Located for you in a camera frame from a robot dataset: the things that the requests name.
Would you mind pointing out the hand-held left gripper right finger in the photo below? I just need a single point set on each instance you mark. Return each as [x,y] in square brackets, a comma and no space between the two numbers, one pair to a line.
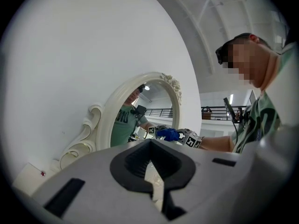
[210,171]

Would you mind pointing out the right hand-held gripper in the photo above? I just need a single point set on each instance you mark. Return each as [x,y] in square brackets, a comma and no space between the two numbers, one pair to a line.
[192,140]

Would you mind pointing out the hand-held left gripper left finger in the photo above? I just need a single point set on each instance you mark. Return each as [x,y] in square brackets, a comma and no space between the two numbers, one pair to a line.
[88,185]

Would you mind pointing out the blue cloth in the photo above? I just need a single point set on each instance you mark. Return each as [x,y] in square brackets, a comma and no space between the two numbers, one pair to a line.
[172,135]

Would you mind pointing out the ornate white oval mirror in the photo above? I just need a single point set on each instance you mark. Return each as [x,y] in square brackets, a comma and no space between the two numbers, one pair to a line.
[105,115]

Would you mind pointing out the person's right forearm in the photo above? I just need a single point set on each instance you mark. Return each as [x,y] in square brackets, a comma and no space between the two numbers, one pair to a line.
[217,143]

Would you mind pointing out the white dressing table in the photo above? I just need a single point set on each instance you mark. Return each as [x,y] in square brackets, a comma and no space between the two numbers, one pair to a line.
[30,178]

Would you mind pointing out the black metal railing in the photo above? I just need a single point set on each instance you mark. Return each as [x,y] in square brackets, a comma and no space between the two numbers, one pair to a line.
[222,107]

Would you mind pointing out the small red tag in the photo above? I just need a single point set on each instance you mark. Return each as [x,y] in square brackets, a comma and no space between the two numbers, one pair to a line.
[43,173]

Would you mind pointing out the person's green shirt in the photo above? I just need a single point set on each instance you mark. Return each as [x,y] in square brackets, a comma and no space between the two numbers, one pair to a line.
[261,115]

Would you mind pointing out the person's head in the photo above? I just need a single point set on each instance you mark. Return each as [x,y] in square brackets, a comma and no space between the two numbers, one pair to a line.
[264,69]

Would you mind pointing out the black head camera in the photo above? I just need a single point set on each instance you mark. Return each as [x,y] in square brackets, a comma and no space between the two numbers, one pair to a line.
[220,53]

